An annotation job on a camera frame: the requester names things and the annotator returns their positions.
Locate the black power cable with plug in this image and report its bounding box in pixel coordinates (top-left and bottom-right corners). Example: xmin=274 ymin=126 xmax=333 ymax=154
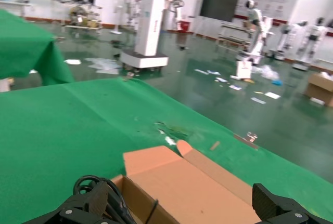
xmin=72 ymin=174 xmax=159 ymax=224

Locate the white box on floor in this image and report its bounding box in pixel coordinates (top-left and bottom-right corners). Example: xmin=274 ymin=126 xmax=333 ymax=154
xmin=236 ymin=60 xmax=253 ymax=81

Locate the white work table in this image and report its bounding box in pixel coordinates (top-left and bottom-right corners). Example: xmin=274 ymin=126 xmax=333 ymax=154
xmin=0 ymin=0 xmax=33 ymax=18

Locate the red bin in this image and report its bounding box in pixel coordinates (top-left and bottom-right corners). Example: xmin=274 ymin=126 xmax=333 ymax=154
xmin=178 ymin=20 xmax=191 ymax=33

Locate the metal rack table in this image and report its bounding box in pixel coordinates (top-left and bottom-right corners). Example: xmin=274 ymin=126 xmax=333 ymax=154
xmin=216 ymin=22 xmax=255 ymax=51

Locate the black wall screen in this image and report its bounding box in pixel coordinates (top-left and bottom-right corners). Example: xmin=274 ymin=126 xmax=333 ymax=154
xmin=199 ymin=0 xmax=240 ymax=23

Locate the cluttered metal cart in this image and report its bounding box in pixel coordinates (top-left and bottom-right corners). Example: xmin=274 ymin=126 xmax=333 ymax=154
xmin=63 ymin=0 xmax=104 ymax=30

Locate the white tower robot base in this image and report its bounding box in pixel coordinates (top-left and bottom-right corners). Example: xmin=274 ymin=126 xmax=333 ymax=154
xmin=121 ymin=0 xmax=170 ymax=69

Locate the metal cloth clip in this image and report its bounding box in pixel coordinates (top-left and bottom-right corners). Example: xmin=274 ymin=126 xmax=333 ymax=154
xmin=233 ymin=131 xmax=260 ymax=150

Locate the clear plastic bag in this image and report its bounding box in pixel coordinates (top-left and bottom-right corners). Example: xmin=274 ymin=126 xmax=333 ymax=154
xmin=256 ymin=64 xmax=283 ymax=81

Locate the green table cloth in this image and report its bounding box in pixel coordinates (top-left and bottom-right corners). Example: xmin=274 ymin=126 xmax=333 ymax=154
xmin=0 ymin=77 xmax=333 ymax=224

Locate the clear plastic wrap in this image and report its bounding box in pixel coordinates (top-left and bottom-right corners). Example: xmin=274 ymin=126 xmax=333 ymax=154
xmin=85 ymin=57 xmax=123 ymax=74

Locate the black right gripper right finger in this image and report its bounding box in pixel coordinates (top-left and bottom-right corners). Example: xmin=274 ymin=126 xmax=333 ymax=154
xmin=252 ymin=183 xmax=333 ymax=224

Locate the leaning white humanoid robot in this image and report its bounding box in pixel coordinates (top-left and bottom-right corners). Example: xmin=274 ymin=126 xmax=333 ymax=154
xmin=236 ymin=0 xmax=274 ymax=65

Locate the open cardboard box on floor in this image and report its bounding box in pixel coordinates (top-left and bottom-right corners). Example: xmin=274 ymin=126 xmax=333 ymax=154
xmin=304 ymin=72 xmax=333 ymax=107

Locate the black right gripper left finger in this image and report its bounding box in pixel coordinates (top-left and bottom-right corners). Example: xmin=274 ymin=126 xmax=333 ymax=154
xmin=24 ymin=181 xmax=110 ymax=224

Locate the cardboard box with round holes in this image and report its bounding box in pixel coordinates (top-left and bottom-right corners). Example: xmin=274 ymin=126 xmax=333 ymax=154
xmin=110 ymin=140 xmax=263 ymax=224

